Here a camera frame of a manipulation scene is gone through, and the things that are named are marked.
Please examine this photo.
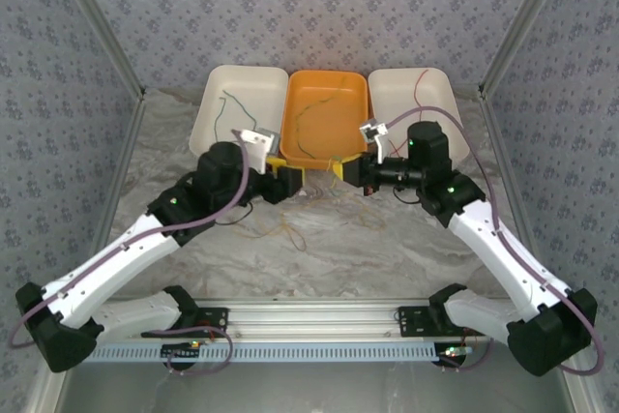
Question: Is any dark green cable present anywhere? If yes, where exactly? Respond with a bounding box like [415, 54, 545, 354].
[324, 154, 352, 204]

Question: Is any olive green cable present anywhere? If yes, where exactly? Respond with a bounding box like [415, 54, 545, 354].
[294, 74, 352, 161]

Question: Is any teal green cable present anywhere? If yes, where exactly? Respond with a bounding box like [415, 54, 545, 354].
[213, 96, 226, 143]
[222, 89, 258, 132]

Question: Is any long red cable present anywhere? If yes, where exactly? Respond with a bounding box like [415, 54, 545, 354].
[388, 68, 430, 158]

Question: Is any orange plastic tray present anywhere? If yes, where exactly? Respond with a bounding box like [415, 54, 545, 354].
[279, 69, 369, 171]

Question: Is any cream plastic tray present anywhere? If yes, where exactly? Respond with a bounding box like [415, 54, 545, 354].
[367, 67, 472, 167]
[188, 63, 290, 162]

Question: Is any small circuit board with LEDs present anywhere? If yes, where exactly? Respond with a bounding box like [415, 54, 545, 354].
[161, 340, 204, 360]
[437, 343, 474, 367]

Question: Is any aluminium frame bar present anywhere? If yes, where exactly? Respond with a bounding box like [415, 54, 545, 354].
[26, 364, 64, 413]
[563, 371, 599, 413]
[477, 0, 577, 101]
[89, 91, 149, 269]
[477, 91, 552, 291]
[47, 0, 148, 103]

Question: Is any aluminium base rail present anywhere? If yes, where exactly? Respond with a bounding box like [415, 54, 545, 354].
[195, 300, 449, 341]

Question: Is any slotted light blue cable duct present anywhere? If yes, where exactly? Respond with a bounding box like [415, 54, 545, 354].
[84, 344, 444, 365]

